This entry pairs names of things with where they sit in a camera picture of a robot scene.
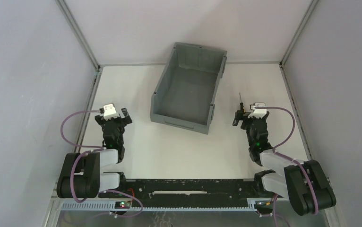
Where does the purple cable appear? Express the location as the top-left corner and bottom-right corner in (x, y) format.
(60, 108), (144, 218)
(256, 106), (319, 227)

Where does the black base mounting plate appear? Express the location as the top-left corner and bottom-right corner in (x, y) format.
(98, 179), (274, 208)

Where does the grey plastic storage bin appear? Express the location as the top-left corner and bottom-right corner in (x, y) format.
(150, 42), (227, 134)

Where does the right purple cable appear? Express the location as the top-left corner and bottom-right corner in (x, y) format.
(256, 106), (319, 227)

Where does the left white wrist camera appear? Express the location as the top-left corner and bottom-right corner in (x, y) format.
(100, 103), (120, 120)

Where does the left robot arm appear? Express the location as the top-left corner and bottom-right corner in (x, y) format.
(56, 104), (132, 203)

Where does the grey slotted cable duct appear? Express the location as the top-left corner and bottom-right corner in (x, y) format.
(61, 201), (257, 211)

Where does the black yellow screwdriver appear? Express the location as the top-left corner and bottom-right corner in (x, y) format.
(239, 93), (246, 113)

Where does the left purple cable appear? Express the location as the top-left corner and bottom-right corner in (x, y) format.
(60, 108), (144, 218)

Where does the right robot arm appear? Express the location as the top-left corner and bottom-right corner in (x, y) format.
(233, 107), (337, 216)

